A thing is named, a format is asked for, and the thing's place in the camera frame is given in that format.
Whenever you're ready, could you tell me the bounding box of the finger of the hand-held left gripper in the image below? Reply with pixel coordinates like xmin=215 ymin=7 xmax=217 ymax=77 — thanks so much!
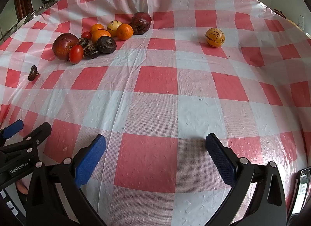
xmin=0 ymin=122 xmax=52 ymax=158
xmin=0 ymin=120 xmax=24 ymax=147

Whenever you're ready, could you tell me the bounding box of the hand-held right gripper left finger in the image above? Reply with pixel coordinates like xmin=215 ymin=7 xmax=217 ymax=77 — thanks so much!
xmin=25 ymin=134 xmax=107 ymax=226

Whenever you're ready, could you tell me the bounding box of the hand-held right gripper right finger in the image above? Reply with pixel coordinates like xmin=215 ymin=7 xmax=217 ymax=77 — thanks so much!
xmin=204 ymin=133 xmax=287 ymax=226

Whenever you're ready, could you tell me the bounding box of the shrivelled dark mangosteen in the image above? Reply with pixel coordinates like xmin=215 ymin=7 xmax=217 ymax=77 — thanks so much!
xmin=28 ymin=65 xmax=39 ymax=82

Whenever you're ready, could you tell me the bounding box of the smartphone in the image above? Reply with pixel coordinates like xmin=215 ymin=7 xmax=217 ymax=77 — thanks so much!
xmin=287 ymin=166 xmax=311 ymax=217

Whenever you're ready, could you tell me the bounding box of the large red tomato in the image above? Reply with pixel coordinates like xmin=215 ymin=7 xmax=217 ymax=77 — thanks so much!
xmin=68 ymin=45 xmax=84 ymax=64

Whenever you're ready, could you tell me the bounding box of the round dark red pomegranate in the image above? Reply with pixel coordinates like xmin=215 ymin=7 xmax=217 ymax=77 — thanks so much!
xmin=52 ymin=33 xmax=79 ymax=60

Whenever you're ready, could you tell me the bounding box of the red white checked tablecloth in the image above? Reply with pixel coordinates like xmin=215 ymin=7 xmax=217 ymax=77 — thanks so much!
xmin=0 ymin=0 xmax=311 ymax=226

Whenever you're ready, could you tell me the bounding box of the large dark mangosteen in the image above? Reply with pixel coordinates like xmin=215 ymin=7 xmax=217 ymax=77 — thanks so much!
xmin=97 ymin=36 xmax=116 ymax=54

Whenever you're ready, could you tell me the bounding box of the yellow striped pepino melon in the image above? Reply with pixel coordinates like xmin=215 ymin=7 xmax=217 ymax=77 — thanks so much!
xmin=107 ymin=20 xmax=123 ymax=37
xmin=205 ymin=28 xmax=225 ymax=48

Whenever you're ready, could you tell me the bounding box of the dented dark red pomegranate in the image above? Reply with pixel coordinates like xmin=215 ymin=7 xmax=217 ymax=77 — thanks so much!
xmin=129 ymin=12 xmax=152 ymax=35

